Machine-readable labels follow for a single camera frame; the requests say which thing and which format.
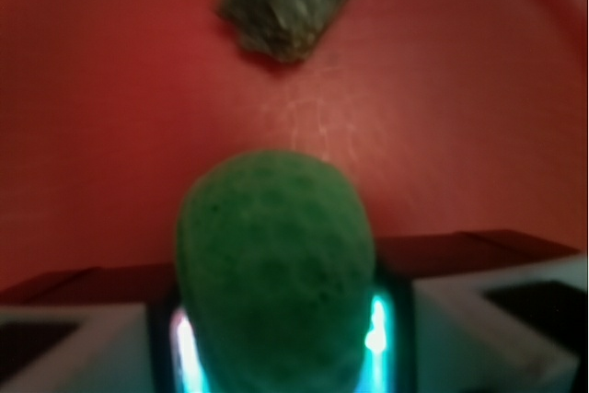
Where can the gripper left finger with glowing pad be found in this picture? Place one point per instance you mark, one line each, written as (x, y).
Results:
(98, 329)

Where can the green dimpled ball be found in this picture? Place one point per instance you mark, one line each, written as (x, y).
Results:
(275, 260)

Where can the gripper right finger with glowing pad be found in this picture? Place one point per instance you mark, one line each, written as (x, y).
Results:
(482, 311)

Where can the red plastic tray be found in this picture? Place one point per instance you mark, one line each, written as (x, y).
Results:
(447, 114)

